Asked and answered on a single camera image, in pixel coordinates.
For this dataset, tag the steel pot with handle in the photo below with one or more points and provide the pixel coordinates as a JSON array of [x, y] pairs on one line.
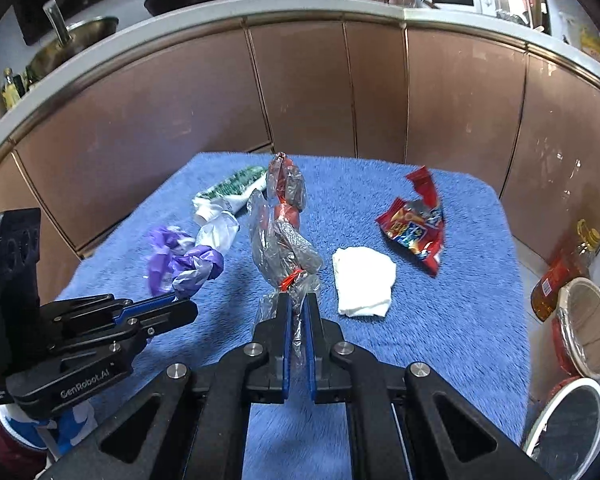
[[69, 40]]

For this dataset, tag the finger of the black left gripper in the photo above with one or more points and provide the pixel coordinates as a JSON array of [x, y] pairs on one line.
[[180, 313]]

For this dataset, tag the red snack bag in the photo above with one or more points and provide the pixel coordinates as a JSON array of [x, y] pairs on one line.
[[418, 225]]

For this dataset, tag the green white toothpaste tube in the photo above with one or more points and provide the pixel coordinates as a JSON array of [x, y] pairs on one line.
[[229, 195]]

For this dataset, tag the dark red sleeve forearm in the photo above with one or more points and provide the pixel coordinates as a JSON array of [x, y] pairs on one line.
[[17, 461]]

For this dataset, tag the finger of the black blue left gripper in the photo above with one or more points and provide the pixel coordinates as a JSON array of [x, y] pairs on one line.
[[142, 307]]

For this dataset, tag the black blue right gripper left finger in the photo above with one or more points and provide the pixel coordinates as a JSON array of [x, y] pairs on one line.
[[269, 382]]

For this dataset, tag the wooden rimmed waste basket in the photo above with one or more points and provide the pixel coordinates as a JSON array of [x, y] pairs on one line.
[[576, 328]]

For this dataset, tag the blue towel table cover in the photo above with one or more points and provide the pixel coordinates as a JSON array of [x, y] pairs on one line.
[[468, 322]]

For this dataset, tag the purple white plastic bag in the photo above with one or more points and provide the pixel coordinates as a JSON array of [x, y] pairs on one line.
[[181, 263]]

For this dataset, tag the white tissue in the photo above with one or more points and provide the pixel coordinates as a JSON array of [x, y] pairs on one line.
[[364, 280]]

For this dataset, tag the clear red plastic wrapper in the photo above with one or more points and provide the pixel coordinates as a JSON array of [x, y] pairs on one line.
[[283, 256]]

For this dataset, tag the white bin with black liner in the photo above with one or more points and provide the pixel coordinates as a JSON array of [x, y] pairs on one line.
[[565, 435]]

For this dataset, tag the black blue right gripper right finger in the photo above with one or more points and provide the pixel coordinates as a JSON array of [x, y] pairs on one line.
[[328, 382]]

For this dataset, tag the brown lower kitchen cabinets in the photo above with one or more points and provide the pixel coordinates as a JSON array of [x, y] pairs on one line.
[[106, 130]]

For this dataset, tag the blue white gloved left hand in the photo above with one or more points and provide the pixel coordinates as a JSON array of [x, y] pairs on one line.
[[66, 430]]

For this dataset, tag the cooking oil bottle yellow cap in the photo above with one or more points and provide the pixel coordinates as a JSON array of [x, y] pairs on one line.
[[572, 260]]

